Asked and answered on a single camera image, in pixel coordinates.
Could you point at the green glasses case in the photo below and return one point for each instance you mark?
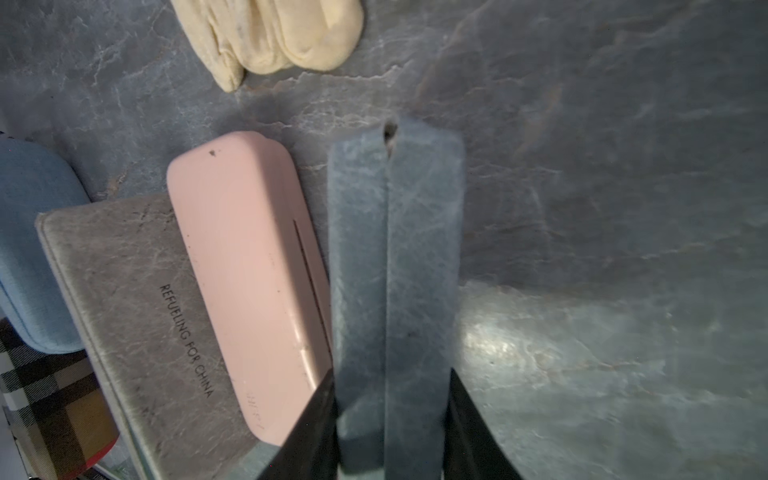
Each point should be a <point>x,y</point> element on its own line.
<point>126,277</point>

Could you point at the beige fabric glove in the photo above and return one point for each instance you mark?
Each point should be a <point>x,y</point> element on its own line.
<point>233,37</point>

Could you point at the case with white sunglasses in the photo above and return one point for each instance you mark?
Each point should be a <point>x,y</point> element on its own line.
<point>34,180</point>

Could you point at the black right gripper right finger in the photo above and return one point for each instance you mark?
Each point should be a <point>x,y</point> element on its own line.
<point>471,451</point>

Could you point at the teal grey case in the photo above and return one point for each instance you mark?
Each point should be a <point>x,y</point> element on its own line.
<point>395,195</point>

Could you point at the pink glasses case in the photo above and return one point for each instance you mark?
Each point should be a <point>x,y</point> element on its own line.
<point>245,223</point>

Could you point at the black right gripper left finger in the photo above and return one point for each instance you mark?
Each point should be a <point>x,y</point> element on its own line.
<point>311,451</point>

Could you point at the beige case black glasses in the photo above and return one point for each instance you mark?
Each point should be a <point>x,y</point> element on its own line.
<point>55,408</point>

